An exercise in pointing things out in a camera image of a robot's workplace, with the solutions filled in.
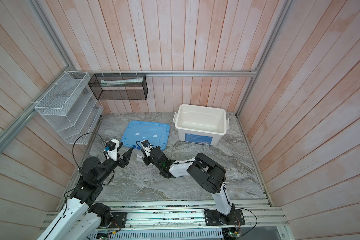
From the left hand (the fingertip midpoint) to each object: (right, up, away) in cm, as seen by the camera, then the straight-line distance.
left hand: (127, 148), depth 72 cm
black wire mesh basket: (-17, +39, +31) cm, 53 cm away
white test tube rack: (+1, -9, +20) cm, 23 cm away
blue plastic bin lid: (+9, +6, +35) cm, 37 cm away
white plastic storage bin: (+43, +12, +40) cm, 59 cm away
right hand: (+4, -3, +16) cm, 16 cm away
